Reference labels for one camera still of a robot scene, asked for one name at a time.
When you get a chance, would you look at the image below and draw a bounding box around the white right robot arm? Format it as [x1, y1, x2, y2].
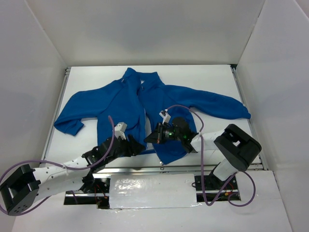
[144, 117, 262, 189]

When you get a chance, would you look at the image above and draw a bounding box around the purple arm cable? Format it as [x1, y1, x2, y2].
[0, 115, 115, 216]
[166, 104, 257, 208]

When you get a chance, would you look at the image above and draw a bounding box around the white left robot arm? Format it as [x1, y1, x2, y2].
[0, 135, 146, 216]

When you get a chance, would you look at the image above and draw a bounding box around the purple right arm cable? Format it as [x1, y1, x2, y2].
[166, 104, 257, 208]

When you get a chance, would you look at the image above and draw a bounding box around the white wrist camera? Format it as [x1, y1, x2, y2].
[114, 122, 127, 140]
[159, 109, 171, 124]

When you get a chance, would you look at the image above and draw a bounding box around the aluminium left table rail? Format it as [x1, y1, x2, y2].
[41, 67, 71, 160]

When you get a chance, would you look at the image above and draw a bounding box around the aluminium front table rail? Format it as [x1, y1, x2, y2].
[41, 158, 268, 174]

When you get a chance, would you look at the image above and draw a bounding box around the blue fleece zip jacket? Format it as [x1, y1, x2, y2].
[53, 67, 252, 171]

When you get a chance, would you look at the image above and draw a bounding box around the aluminium right table rail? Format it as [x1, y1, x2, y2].
[230, 64, 268, 170]

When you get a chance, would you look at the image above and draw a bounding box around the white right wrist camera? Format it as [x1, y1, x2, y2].
[159, 109, 171, 124]

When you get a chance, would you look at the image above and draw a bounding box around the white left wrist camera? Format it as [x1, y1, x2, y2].
[114, 122, 127, 140]

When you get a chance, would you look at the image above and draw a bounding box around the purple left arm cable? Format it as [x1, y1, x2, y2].
[0, 115, 115, 216]

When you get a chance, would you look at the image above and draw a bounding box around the aluminium table rail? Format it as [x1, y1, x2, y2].
[41, 158, 268, 174]
[230, 64, 268, 170]
[41, 67, 71, 160]

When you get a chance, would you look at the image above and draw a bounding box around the white foil-taped board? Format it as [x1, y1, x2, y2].
[109, 174, 198, 209]

